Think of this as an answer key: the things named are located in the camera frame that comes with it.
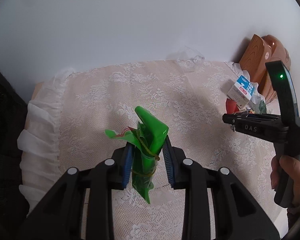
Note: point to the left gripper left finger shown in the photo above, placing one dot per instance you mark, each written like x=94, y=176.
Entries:
x=59, y=213

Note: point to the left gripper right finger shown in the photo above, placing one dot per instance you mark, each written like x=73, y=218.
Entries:
x=237, y=214

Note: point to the person's right hand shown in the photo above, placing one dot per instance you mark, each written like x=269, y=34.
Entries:
x=292, y=167

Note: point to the dark green white wrapper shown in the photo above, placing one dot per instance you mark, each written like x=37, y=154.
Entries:
x=257, y=104

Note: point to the yellow cartoon snack wrapper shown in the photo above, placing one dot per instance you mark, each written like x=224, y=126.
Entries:
x=249, y=111

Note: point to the blue white milk carton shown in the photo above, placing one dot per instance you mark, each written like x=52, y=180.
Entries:
x=242, y=91

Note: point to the silver red foil wrapper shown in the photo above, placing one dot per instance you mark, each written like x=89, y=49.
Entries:
x=231, y=106

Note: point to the white lace table cover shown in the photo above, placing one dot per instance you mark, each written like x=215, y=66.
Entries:
x=68, y=115

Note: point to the clear plastic bottle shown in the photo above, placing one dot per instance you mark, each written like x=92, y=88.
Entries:
x=190, y=60

